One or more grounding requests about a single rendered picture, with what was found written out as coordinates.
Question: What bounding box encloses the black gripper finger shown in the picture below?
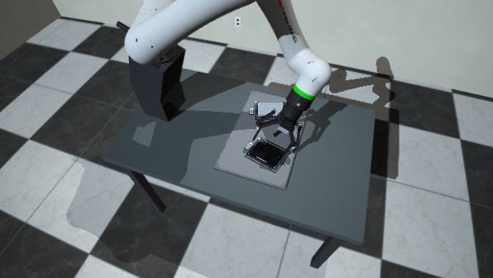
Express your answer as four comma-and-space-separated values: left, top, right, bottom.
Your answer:
252, 108, 282, 141
283, 123, 303, 157

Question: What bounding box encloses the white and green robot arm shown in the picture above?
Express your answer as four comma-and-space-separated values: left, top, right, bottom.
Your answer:
116, 0, 332, 112

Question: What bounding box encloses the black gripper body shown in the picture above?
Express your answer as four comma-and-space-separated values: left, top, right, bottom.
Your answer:
277, 102, 303, 126

